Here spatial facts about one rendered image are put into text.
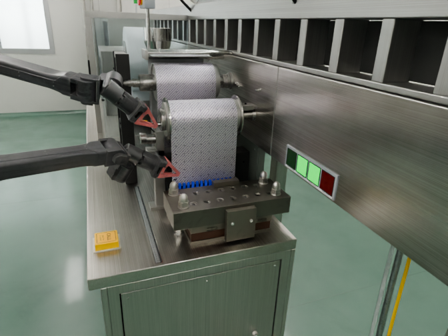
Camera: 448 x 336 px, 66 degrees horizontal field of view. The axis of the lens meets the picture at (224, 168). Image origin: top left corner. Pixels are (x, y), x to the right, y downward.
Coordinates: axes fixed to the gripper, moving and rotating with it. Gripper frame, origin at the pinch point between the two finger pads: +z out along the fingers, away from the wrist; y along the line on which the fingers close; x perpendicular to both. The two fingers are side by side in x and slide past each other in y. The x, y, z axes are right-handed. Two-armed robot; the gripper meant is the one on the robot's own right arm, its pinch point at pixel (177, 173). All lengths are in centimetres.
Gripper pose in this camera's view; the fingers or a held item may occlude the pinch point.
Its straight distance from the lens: 121.5
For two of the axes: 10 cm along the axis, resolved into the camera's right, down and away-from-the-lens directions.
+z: 8.0, 3.7, 4.8
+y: 3.4, 3.7, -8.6
